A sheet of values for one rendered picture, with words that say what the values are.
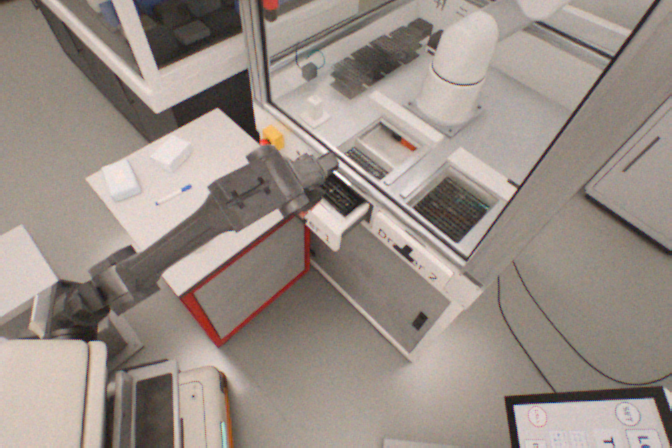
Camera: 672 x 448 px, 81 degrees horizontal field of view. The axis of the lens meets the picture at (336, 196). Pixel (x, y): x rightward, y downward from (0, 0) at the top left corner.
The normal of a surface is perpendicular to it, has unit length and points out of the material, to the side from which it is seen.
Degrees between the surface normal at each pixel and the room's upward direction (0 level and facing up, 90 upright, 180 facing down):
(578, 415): 50
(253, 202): 32
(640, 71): 90
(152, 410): 0
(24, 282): 0
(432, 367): 0
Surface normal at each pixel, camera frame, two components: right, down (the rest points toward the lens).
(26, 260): 0.06, -0.58
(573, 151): -0.71, 0.55
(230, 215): -0.43, 0.30
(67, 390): 0.70, -0.55
